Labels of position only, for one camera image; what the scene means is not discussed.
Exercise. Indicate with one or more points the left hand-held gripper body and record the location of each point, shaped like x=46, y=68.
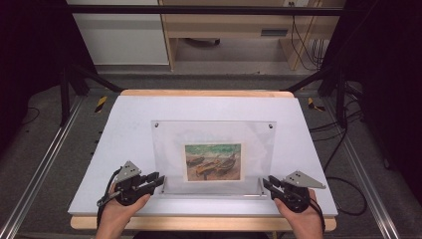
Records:
x=127, y=186

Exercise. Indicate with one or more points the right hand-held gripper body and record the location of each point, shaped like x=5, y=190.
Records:
x=297, y=195

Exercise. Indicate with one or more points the boat painting picture card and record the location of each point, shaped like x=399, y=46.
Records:
x=214, y=162

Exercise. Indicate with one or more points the clear acrylic photo frame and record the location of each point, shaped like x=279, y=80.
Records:
x=212, y=132

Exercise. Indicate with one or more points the person's right hand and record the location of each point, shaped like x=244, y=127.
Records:
x=307, y=224

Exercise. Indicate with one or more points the person's left hand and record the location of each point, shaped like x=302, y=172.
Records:
x=114, y=220

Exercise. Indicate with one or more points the white table cover board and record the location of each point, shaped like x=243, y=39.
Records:
x=132, y=132

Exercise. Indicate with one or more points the wooden table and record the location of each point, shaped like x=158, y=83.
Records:
x=199, y=223

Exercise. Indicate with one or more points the yellow clamp left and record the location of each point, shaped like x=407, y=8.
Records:
x=101, y=103

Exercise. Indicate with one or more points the yellow clamp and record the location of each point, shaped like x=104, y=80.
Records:
x=313, y=104
x=101, y=103

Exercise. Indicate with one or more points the yellow clamp right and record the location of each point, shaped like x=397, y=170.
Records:
x=313, y=104

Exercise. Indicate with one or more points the black metal stand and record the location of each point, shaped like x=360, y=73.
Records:
x=340, y=99
x=65, y=96

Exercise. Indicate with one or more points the white cabinet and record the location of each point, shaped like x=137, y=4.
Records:
x=122, y=40

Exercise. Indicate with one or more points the dark chair base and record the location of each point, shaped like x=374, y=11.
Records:
x=205, y=42

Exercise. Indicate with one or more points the black curtain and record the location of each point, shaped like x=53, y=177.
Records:
x=30, y=49
x=388, y=83

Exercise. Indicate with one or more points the wooden desk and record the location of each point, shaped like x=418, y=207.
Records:
x=225, y=25

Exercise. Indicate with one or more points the black metal crossbar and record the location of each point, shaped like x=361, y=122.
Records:
x=199, y=10

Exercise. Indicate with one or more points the aluminium floor rail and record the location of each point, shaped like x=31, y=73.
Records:
x=43, y=166
x=365, y=172

